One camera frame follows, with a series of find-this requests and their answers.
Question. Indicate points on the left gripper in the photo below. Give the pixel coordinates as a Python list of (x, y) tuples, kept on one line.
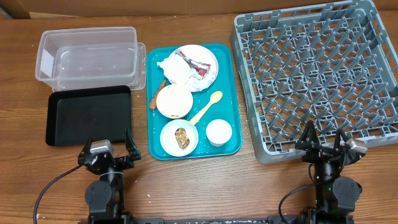
[(126, 163)]

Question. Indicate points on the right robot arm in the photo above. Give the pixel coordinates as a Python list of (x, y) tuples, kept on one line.
[(335, 195)]

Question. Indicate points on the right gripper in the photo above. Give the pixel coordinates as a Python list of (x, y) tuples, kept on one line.
[(319, 152)]

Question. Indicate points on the white cup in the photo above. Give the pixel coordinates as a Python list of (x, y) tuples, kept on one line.
[(218, 132)]

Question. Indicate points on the pink bowl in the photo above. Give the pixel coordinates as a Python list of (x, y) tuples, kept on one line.
[(174, 101)]

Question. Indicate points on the yellow plastic spoon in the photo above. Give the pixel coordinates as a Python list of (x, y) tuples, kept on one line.
[(214, 98)]

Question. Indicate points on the red snack wrapper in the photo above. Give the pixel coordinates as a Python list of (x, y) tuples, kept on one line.
[(201, 68)]

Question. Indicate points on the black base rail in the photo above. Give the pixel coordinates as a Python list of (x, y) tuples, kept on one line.
[(273, 219)]

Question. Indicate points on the orange carrot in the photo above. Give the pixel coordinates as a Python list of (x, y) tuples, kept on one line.
[(153, 104)]

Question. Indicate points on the black tray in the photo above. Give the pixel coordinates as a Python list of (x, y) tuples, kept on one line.
[(74, 116)]

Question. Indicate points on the white napkin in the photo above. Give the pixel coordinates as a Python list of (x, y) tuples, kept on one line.
[(178, 71)]

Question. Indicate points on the clear plastic bin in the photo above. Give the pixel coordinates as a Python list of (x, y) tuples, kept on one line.
[(72, 59)]

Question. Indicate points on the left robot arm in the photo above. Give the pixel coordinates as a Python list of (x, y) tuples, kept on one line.
[(105, 197)]

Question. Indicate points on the grey dishwasher rack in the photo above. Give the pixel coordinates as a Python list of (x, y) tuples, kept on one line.
[(332, 64)]

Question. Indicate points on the brown food chunk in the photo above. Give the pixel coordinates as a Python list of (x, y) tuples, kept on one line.
[(182, 138)]

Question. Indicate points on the teal serving tray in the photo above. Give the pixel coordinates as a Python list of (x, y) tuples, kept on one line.
[(227, 108)]

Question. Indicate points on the large white plate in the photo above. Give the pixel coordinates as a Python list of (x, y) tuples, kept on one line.
[(194, 51)]

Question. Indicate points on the small white plate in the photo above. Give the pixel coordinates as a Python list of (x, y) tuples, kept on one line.
[(168, 139)]

